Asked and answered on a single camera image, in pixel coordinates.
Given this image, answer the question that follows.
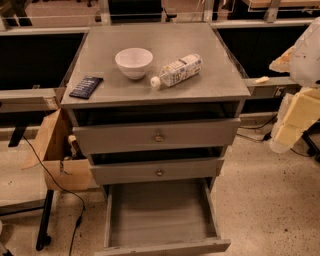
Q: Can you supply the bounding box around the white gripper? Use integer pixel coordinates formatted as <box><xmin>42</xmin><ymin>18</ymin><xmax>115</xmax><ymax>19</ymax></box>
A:
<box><xmin>269</xmin><ymin>87</ymin><xmax>320</xmax><ymax>153</ymax></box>

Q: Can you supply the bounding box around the dark blue rxbar wrapper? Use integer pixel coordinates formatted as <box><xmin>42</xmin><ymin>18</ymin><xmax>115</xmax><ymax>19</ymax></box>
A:
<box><xmin>69</xmin><ymin>76</ymin><xmax>103</xmax><ymax>99</ymax></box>

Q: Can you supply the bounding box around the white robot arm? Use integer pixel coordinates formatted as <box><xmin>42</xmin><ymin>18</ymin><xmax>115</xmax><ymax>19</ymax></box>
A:
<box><xmin>269</xmin><ymin>18</ymin><xmax>320</xmax><ymax>153</ymax></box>

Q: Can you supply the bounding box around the grey middle drawer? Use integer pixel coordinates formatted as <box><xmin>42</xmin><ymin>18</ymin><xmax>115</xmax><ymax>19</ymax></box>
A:
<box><xmin>91</xmin><ymin>158</ymin><xmax>224</xmax><ymax>185</ymax></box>

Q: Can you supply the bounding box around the grey drawer cabinet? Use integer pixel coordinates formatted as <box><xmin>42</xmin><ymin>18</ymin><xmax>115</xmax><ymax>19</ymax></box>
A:
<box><xmin>61</xmin><ymin>23</ymin><xmax>250</xmax><ymax>185</ymax></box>

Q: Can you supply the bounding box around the grey open bottom drawer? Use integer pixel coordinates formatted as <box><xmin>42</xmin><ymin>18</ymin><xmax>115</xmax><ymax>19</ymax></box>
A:
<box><xmin>94</xmin><ymin>179</ymin><xmax>231</xmax><ymax>256</ymax></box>

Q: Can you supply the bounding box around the grey top drawer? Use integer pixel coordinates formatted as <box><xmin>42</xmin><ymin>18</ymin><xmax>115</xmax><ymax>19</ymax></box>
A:
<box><xmin>73</xmin><ymin>118</ymin><xmax>240</xmax><ymax>154</ymax></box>

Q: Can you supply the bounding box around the small yellow foam piece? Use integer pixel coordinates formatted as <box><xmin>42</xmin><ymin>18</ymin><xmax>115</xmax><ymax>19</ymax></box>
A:
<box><xmin>254</xmin><ymin>76</ymin><xmax>269</xmax><ymax>84</ymax></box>

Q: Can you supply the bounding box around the plastic bottle white cap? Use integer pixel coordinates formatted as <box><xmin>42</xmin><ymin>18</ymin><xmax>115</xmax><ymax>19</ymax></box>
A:
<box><xmin>150</xmin><ymin>54</ymin><xmax>203</xmax><ymax>89</ymax></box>

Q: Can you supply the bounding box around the white ceramic bowl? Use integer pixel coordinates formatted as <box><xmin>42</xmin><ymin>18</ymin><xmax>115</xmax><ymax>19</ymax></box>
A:
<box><xmin>115</xmin><ymin>48</ymin><xmax>153</xmax><ymax>80</ymax></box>

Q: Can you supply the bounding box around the brown cardboard box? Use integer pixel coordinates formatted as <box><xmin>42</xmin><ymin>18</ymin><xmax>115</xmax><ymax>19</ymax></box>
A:
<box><xmin>23</xmin><ymin>109</ymin><xmax>92</xmax><ymax>191</ymax></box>

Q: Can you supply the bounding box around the black table leg stand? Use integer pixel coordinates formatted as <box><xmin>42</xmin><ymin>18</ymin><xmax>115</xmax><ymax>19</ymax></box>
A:
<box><xmin>36</xmin><ymin>190</ymin><xmax>54</xmax><ymax>251</ymax></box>

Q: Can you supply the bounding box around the black power adapter cable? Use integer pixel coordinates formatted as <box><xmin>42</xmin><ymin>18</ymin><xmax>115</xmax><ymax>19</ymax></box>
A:
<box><xmin>237</xmin><ymin>113</ymin><xmax>280</xmax><ymax>142</ymax></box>

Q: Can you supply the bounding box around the black floor cable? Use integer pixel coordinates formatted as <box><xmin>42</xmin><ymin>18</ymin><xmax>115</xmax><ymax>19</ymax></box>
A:
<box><xmin>21</xmin><ymin>134</ymin><xmax>86</xmax><ymax>256</ymax></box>

